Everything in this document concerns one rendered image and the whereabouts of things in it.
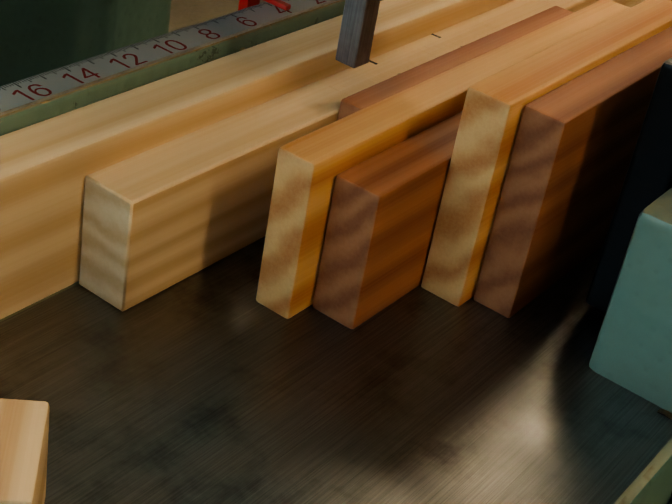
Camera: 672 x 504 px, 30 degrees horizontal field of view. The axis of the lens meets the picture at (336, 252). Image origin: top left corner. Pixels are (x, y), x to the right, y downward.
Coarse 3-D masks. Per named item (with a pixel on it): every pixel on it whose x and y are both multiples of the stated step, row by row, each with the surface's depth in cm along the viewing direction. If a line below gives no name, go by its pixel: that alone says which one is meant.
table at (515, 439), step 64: (256, 256) 42; (0, 320) 37; (64, 320) 38; (128, 320) 38; (192, 320) 39; (256, 320) 39; (320, 320) 40; (384, 320) 40; (448, 320) 41; (512, 320) 42; (576, 320) 42; (0, 384) 35; (64, 384) 35; (128, 384) 36; (192, 384) 36; (256, 384) 37; (320, 384) 37; (384, 384) 38; (448, 384) 38; (512, 384) 39; (576, 384) 39; (64, 448) 33; (128, 448) 34; (192, 448) 34; (256, 448) 34; (320, 448) 35; (384, 448) 35; (448, 448) 36; (512, 448) 36; (576, 448) 37; (640, 448) 37
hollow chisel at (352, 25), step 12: (348, 0) 44; (360, 0) 43; (372, 0) 43; (348, 12) 44; (360, 12) 44; (372, 12) 44; (348, 24) 44; (360, 24) 44; (372, 24) 44; (348, 36) 44; (360, 36) 44; (372, 36) 45; (348, 48) 44; (360, 48) 44; (348, 60) 45; (360, 60) 45
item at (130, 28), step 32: (0, 0) 55; (32, 0) 56; (64, 0) 58; (96, 0) 60; (128, 0) 61; (160, 0) 63; (0, 32) 56; (32, 32) 57; (64, 32) 59; (96, 32) 61; (128, 32) 62; (160, 32) 64; (0, 64) 56; (32, 64) 58; (64, 64) 60
